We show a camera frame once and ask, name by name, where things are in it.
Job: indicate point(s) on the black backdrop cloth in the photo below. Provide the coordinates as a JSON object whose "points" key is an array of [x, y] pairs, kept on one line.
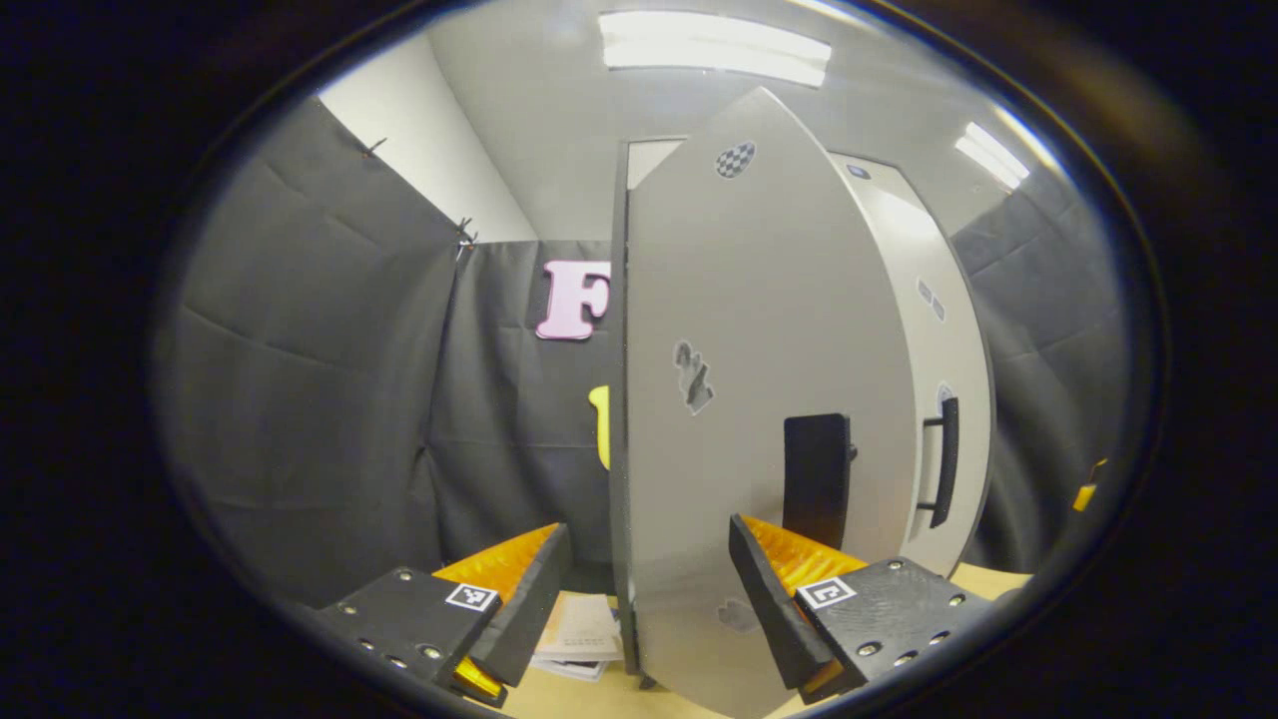
{"points": [[300, 399]]}

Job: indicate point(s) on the white orange cover book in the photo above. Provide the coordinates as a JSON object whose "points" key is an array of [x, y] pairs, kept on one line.
{"points": [[584, 629]]}

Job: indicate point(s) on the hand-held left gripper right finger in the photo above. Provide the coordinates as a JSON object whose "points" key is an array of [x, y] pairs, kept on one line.
{"points": [[769, 609]]}

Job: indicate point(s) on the small ceiling light panel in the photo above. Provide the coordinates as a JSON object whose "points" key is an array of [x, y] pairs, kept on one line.
{"points": [[991, 155]]}

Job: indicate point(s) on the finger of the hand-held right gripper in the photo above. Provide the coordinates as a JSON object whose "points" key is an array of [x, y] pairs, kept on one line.
{"points": [[1088, 489]]}

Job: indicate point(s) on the large ceiling light panel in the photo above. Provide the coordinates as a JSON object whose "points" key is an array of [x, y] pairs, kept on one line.
{"points": [[714, 48]]}

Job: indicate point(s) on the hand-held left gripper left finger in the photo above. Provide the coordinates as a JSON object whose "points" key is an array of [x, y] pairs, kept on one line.
{"points": [[529, 609]]}

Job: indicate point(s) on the grey cabinet door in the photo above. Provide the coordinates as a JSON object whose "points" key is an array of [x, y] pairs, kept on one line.
{"points": [[759, 300], [958, 359]]}

